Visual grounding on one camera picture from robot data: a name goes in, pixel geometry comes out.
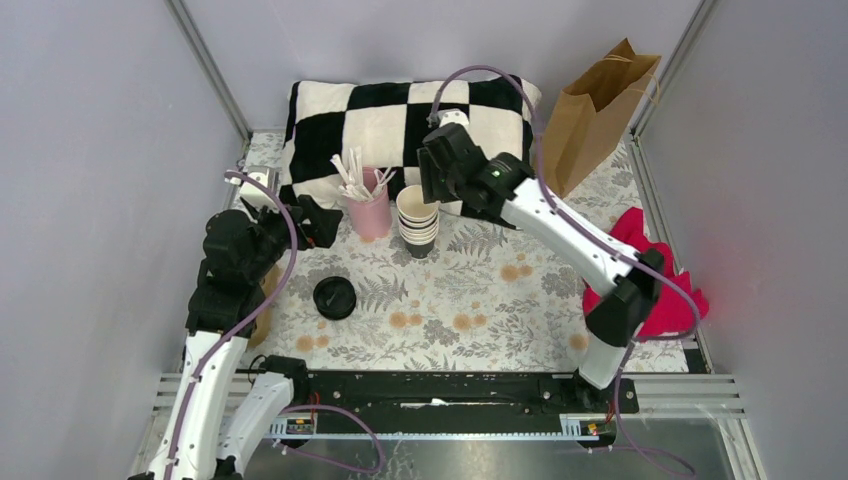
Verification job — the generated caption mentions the pink cup holder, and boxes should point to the pink cup holder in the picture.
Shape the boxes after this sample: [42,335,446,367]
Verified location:
[345,166,392,239]

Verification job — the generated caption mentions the white wrapped straws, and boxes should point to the white wrapped straws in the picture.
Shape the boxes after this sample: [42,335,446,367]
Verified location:
[330,147,395,202]

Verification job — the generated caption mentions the floral table mat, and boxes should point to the floral table mat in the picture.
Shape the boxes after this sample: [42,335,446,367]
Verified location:
[228,131,690,374]

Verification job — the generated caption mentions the black white checkered pillow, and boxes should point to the black white checkered pillow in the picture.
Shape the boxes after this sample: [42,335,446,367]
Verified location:
[280,76,541,208]

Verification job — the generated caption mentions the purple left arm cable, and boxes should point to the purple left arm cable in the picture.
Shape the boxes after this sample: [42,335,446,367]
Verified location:
[162,170,301,480]

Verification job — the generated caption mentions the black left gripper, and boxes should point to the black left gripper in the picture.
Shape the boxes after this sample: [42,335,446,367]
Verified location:
[245,193,343,281]

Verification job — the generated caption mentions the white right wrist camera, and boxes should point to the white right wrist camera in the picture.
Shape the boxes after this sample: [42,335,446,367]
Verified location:
[427,108,470,130]

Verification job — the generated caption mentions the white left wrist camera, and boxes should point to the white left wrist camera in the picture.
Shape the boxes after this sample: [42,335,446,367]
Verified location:
[238,165,279,212]

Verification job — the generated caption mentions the stack of paper cups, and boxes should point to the stack of paper cups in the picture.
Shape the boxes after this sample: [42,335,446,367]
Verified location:
[396,185,439,259]

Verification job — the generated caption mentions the red cloth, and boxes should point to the red cloth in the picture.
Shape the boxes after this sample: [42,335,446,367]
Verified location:
[609,207,709,337]

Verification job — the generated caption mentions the brown cardboard cup carrier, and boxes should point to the brown cardboard cup carrier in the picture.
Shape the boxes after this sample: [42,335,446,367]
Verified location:
[247,265,281,349]

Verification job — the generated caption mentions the brown paper bag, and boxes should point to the brown paper bag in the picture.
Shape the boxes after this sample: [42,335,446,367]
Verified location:
[541,39,662,197]

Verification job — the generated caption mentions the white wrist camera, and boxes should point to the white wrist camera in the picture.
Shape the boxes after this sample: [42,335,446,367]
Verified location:
[238,165,279,212]
[427,108,470,130]

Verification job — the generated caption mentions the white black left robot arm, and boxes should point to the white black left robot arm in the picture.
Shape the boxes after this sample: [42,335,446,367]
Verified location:
[140,201,311,479]

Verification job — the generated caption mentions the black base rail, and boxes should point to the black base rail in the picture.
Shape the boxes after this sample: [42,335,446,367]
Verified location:
[270,370,639,440]

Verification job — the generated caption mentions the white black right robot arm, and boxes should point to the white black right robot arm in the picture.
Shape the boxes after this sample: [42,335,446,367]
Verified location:
[417,123,664,412]

